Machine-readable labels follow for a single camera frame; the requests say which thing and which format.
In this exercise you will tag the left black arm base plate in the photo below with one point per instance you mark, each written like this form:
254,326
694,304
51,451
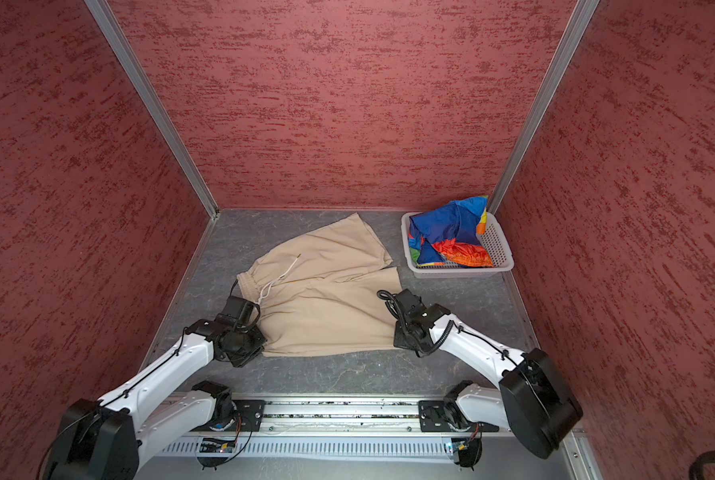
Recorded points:
246,414

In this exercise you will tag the corner aluminium profile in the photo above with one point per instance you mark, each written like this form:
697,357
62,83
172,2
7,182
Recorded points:
578,22
107,23

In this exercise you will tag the right corner aluminium profile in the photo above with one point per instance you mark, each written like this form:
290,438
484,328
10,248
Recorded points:
578,22

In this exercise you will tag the right small circuit board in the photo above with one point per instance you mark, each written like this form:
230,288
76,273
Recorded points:
465,447

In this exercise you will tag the left small circuit board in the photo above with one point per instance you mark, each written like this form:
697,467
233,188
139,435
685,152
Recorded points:
216,446

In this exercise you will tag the colourful blue orange shorts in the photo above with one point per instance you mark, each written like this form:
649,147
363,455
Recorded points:
450,233

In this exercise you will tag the white slotted cable duct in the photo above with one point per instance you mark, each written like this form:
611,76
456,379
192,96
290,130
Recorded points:
399,449

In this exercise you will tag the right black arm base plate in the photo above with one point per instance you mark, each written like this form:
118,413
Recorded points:
438,416

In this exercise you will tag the white perforated plastic basket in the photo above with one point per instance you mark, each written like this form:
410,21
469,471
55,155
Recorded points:
493,241

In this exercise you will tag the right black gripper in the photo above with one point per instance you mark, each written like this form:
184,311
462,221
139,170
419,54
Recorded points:
399,340

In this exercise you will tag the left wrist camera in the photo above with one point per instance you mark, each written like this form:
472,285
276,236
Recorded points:
239,313

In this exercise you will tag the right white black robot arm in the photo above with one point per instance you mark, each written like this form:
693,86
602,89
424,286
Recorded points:
528,394

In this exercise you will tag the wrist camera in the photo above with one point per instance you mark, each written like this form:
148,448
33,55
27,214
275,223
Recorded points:
239,313
404,305

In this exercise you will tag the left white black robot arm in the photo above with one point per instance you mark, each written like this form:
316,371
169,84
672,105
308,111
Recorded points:
114,436

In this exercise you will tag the left corner aluminium profile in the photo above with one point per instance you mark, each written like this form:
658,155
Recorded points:
107,23

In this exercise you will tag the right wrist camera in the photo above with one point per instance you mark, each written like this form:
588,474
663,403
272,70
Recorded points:
404,305

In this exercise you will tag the aluminium mounting rail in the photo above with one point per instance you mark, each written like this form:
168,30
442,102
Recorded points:
371,416

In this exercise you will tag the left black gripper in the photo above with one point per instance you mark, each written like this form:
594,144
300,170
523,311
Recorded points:
236,359

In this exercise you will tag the small circuit board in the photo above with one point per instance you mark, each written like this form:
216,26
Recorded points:
465,447
216,446

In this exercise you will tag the beige drawstring shorts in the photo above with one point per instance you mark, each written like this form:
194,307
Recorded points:
318,292

